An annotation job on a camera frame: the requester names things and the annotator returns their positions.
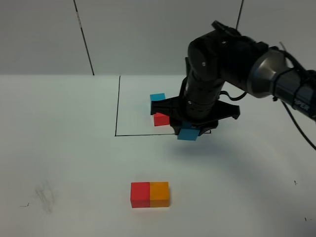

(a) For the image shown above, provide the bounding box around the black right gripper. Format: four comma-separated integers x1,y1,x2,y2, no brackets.
151,96,240,135

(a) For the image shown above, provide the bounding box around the orange cube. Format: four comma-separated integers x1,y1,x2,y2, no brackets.
150,182,170,207

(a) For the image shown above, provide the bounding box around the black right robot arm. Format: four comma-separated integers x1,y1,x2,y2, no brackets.
151,21,316,135

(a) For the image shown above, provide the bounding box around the blue template cube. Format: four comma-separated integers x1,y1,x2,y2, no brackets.
150,93,166,102

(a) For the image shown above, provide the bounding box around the red template cube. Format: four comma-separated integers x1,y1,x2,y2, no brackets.
153,113,170,126

